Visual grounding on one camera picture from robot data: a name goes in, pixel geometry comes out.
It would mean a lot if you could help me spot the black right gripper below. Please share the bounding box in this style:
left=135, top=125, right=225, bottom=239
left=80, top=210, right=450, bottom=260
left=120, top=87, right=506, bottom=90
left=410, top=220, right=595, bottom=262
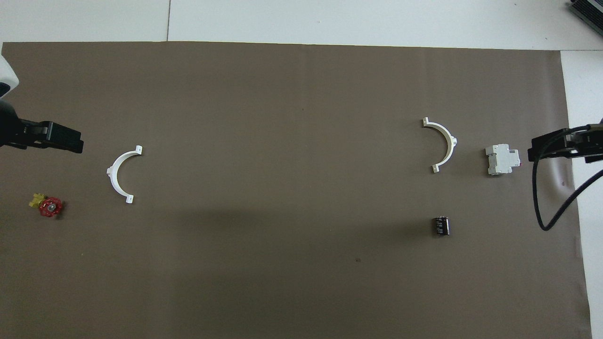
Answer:
left=527, top=120, right=603, bottom=165

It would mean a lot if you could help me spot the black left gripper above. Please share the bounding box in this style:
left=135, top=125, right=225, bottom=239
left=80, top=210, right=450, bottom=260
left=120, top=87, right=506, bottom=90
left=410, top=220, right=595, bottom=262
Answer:
left=0, top=100, right=85, bottom=154

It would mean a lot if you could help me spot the white half pipe clamp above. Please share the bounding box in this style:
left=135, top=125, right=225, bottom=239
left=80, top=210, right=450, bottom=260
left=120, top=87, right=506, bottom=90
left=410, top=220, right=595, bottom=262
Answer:
left=106, top=145, right=143, bottom=204
left=422, top=117, right=459, bottom=174

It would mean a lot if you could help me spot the white circuit breaker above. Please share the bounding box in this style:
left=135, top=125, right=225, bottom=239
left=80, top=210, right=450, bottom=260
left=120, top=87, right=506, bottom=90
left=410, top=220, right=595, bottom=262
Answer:
left=485, top=143, right=522, bottom=177

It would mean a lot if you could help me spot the red handwheel brass valve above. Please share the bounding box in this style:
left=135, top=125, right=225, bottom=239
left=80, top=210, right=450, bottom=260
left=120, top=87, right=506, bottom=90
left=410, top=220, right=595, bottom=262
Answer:
left=29, top=192, right=65, bottom=218

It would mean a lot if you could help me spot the grey ribbed metal device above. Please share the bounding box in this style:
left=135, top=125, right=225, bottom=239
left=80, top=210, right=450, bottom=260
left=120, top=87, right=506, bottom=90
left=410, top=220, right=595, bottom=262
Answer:
left=567, top=0, right=603, bottom=27

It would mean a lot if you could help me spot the black cylindrical capacitor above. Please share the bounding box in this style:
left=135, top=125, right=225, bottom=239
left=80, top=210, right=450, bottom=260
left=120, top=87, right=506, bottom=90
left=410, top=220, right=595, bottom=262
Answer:
left=432, top=215, right=451, bottom=237

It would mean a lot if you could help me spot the brown paper table mat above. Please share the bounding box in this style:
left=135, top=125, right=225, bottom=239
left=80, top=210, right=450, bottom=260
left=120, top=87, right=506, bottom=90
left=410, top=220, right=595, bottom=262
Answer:
left=0, top=41, right=593, bottom=339

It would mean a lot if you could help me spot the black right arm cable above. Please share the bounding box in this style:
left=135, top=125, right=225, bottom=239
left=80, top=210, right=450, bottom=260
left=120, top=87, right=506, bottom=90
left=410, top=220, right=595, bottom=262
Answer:
left=531, top=123, right=603, bottom=232

